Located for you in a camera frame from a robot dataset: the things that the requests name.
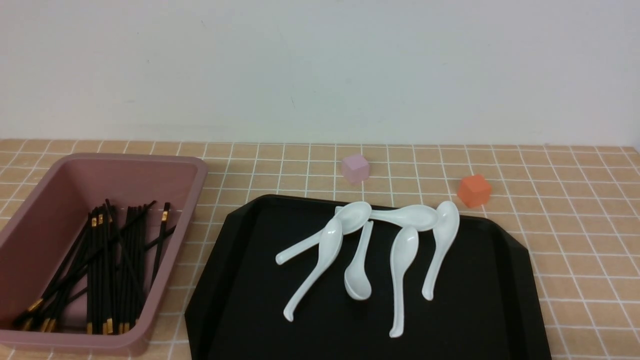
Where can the black chopstick plain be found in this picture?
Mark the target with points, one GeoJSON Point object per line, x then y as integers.
{"type": "Point", "coordinates": [141, 254]}

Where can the black chopstick gold band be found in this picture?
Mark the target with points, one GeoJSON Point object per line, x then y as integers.
{"type": "Point", "coordinates": [161, 239]}
{"type": "Point", "coordinates": [99, 322]}

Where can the pink cube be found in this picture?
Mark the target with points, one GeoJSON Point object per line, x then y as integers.
{"type": "Point", "coordinates": [355, 168]}

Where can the white ceramic spoon top-left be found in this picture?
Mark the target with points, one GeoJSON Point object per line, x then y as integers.
{"type": "Point", "coordinates": [353, 217]}

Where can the white ceramic spoon left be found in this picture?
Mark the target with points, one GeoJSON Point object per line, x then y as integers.
{"type": "Point", "coordinates": [329, 245]}

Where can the white ceramic spoon inverted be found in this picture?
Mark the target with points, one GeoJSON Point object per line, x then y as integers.
{"type": "Point", "coordinates": [355, 279]}

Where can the white ceramic spoon long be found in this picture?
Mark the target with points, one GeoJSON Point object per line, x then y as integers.
{"type": "Point", "coordinates": [402, 254]}

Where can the white ceramic spoon horizontal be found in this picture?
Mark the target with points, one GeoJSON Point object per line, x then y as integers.
{"type": "Point", "coordinates": [421, 217]}

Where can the white ceramic spoon rightmost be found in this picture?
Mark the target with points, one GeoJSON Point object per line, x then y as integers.
{"type": "Point", "coordinates": [444, 233]}

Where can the orange cube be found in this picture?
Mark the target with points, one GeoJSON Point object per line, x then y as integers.
{"type": "Point", "coordinates": [474, 191]}

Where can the black chopstick in bundle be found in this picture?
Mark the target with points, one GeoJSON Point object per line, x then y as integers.
{"type": "Point", "coordinates": [90, 309]}
{"type": "Point", "coordinates": [124, 284]}
{"type": "Point", "coordinates": [134, 279]}
{"type": "Point", "coordinates": [108, 303]}

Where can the black plastic tray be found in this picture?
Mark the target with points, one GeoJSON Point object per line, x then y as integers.
{"type": "Point", "coordinates": [485, 305]}

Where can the pink plastic bin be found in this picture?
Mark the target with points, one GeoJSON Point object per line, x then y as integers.
{"type": "Point", "coordinates": [38, 236]}

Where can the black chopstick diagonal top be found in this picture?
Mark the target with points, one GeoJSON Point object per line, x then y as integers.
{"type": "Point", "coordinates": [68, 283]}

